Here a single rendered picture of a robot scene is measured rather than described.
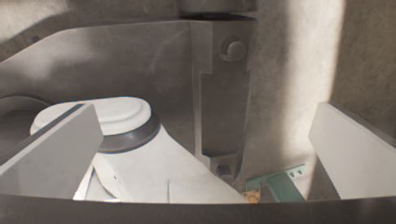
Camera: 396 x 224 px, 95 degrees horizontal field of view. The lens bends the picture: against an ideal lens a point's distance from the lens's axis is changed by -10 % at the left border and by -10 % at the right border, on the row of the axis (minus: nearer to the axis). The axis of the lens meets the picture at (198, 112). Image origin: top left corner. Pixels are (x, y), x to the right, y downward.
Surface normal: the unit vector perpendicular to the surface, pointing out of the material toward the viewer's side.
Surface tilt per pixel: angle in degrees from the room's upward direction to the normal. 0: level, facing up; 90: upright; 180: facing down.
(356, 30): 0
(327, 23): 0
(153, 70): 0
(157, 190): 90
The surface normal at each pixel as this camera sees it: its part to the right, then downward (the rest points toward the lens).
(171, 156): -0.02, -0.86
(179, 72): 0.18, 0.50
